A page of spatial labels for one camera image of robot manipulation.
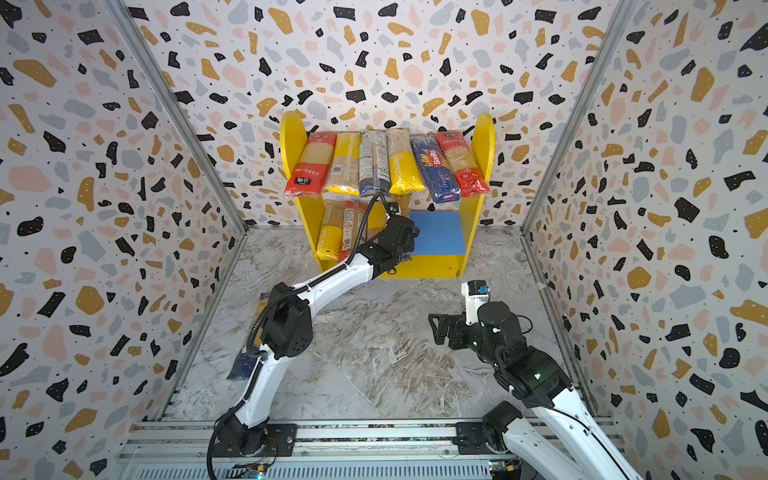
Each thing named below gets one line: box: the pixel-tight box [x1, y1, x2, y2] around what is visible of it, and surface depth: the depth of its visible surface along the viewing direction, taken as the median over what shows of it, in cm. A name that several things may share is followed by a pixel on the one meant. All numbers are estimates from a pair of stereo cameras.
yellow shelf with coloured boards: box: [279, 111, 496, 279], surface depth 80 cm
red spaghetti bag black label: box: [284, 132, 337, 198], surface depth 77 cm
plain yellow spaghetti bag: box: [326, 132, 361, 196], surface depth 78 cm
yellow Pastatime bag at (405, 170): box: [386, 128, 426, 195], surface depth 78 cm
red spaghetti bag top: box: [436, 130, 491, 197], surface depth 77 cm
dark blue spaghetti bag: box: [227, 294, 269, 380], surface depth 85 cm
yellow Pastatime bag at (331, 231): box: [314, 200, 345, 261], surface depth 99 cm
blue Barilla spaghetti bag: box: [410, 133, 461, 203], surface depth 75 cm
